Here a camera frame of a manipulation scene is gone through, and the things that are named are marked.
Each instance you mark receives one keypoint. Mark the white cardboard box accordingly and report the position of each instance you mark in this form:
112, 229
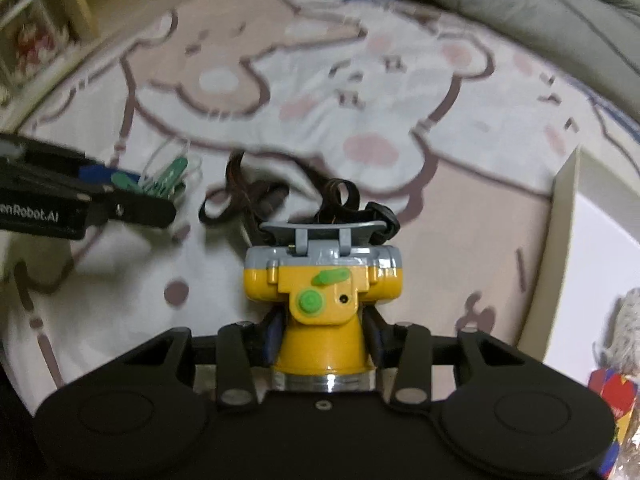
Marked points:
590, 240

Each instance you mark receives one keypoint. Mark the red and blue card box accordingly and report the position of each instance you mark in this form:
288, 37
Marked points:
617, 400

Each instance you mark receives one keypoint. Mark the white fluffy puff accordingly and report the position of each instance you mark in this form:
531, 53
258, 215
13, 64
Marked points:
625, 330

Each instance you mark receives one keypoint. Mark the grey duvet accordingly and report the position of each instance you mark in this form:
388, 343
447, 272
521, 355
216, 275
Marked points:
525, 10

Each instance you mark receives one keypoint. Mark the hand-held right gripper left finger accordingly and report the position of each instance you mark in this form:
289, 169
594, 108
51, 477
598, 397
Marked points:
270, 342

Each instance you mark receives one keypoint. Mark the bear printed blanket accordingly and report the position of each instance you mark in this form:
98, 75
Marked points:
350, 90

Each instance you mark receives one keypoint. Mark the yellow headlamp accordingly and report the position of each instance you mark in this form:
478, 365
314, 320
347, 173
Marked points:
320, 330

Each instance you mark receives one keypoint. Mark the red and white printed box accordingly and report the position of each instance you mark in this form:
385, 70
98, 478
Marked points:
35, 40

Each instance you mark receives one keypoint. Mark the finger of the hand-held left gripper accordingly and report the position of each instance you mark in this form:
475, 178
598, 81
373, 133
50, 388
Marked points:
145, 210
107, 177

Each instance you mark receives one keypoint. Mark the wooden bedside shelf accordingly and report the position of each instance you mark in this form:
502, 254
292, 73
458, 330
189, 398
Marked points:
80, 5

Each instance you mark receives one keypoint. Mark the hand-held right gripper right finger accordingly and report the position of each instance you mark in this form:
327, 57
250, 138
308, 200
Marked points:
375, 340

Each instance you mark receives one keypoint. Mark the green plastic clips bundle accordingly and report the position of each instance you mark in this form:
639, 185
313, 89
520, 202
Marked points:
167, 175

